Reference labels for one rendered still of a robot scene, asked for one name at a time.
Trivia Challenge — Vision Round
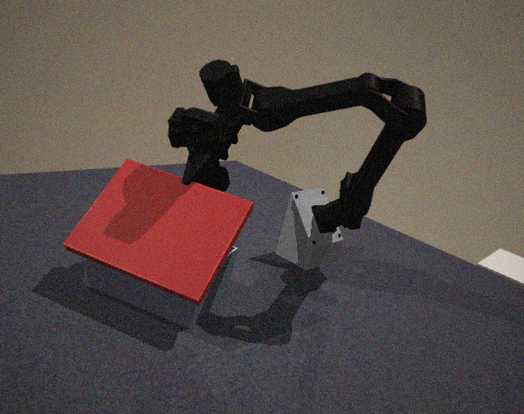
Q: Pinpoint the red lid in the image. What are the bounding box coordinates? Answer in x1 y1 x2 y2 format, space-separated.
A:
63 159 254 306

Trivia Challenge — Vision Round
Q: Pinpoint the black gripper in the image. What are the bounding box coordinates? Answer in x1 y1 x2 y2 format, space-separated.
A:
181 107 239 191

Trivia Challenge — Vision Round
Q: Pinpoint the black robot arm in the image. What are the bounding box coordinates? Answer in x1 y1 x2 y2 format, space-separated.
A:
167 60 426 234

